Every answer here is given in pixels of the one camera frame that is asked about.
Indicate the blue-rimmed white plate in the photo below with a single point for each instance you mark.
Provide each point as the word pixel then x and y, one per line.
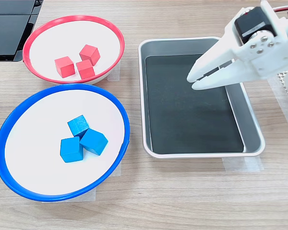
pixel 38 112

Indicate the black mat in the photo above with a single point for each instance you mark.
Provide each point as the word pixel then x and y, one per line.
pixel 182 115

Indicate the small red cube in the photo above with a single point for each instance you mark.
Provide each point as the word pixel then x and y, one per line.
pixel 64 67
pixel 90 54
pixel 86 70

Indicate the clear tape strip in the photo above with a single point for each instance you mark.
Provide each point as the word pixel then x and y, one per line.
pixel 242 165
pixel 115 74
pixel 117 171
pixel 86 196

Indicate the red-rimmed white plate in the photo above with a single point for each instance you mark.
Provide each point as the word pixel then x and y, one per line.
pixel 45 43

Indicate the black glossy electronic device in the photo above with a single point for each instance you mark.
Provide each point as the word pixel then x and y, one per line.
pixel 4 33

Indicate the small blue cube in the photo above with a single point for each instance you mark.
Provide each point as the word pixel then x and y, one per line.
pixel 93 141
pixel 78 124
pixel 70 149

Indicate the steel tray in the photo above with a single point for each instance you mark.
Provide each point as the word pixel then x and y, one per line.
pixel 252 134

